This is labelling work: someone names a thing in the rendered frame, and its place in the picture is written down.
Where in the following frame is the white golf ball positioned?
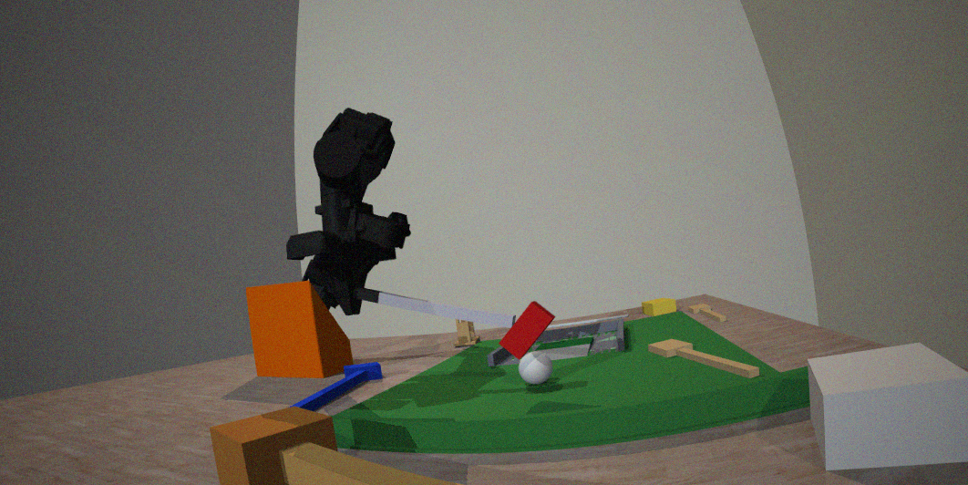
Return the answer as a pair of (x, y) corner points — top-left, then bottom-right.
(519, 351), (553, 385)

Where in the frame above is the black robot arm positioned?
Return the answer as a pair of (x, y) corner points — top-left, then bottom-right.
(302, 108), (411, 311)

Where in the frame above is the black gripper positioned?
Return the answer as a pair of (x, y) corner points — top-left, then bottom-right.
(286, 192), (396, 315)

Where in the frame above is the yellow rectangular block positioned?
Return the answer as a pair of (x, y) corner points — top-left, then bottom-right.
(642, 298), (676, 316)

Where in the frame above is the green putting mat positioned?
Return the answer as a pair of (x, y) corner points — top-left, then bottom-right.
(335, 311), (810, 454)

